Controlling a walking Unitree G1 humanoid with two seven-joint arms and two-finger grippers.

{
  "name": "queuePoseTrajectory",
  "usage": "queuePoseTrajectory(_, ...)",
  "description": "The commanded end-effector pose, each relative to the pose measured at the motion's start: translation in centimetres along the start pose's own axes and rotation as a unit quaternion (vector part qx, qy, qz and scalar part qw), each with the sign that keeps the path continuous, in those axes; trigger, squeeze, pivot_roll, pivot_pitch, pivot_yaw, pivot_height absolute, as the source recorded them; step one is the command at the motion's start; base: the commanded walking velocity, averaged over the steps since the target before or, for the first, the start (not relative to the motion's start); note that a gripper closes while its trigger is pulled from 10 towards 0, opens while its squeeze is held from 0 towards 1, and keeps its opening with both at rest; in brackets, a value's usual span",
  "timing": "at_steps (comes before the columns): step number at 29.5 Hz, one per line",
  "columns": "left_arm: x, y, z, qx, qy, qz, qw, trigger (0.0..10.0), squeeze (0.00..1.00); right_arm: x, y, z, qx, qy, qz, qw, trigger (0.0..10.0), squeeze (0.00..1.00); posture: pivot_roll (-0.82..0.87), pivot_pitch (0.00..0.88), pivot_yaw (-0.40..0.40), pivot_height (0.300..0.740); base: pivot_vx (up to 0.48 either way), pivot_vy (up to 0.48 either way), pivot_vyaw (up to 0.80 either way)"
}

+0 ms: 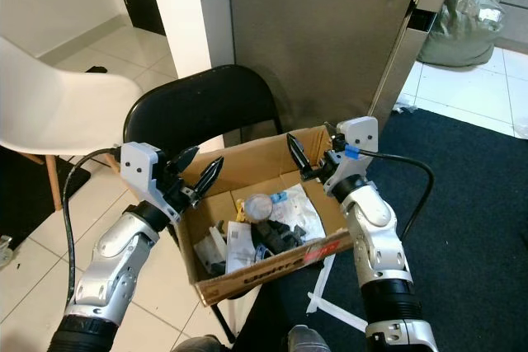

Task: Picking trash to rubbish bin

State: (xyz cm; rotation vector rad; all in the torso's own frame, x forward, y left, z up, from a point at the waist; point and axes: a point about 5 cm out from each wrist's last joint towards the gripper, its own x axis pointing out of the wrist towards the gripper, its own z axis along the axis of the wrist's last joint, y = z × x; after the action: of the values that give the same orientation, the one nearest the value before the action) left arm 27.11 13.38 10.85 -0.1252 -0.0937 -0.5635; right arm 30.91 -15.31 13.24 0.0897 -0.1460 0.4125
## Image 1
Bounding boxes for green cloth bag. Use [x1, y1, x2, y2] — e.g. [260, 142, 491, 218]
[416, 0, 509, 69]

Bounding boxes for white plastic wrapper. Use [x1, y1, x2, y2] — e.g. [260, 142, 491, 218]
[266, 185, 328, 242]

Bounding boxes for grey robot right foot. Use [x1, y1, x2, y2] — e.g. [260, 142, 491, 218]
[288, 325, 332, 352]

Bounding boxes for brown cardboard box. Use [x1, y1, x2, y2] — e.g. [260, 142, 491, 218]
[177, 125, 356, 308]

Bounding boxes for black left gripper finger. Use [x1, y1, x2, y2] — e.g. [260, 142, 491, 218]
[171, 145, 201, 176]
[189, 155, 226, 197]

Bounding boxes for black plastic trash piece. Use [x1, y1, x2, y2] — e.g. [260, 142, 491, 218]
[251, 220, 307, 259]

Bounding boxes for grey robot foot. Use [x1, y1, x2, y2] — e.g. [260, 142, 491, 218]
[288, 325, 332, 352]
[172, 335, 224, 352]

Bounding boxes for black folding chair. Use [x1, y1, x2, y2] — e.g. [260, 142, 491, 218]
[122, 64, 286, 346]

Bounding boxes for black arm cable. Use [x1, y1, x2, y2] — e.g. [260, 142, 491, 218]
[61, 148, 126, 305]
[365, 149, 436, 239]

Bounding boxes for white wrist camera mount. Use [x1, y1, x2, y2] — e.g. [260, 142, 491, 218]
[332, 116, 380, 181]
[120, 142, 175, 222]

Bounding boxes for grey robot left foot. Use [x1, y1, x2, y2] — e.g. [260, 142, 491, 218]
[172, 335, 224, 352]

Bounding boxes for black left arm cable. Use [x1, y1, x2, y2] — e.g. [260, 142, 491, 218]
[61, 148, 126, 305]

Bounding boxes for grey metal door panel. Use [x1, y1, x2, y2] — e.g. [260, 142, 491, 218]
[224, 0, 464, 145]

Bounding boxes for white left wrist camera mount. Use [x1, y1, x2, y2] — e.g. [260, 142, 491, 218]
[120, 142, 175, 222]

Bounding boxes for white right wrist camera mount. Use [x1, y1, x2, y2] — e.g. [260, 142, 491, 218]
[332, 116, 380, 181]

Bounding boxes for round clear plastic lid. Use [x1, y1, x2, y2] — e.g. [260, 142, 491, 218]
[243, 193, 276, 222]

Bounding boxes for dark blue rug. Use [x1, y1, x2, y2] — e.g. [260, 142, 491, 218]
[229, 107, 528, 352]

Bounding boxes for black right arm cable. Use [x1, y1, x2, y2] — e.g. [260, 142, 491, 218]
[365, 149, 436, 239]

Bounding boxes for white plastic chair wooden legs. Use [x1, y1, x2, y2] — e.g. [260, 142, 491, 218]
[0, 36, 144, 213]

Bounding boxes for white labelled paper packet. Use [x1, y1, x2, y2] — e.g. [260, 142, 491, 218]
[224, 221, 256, 275]

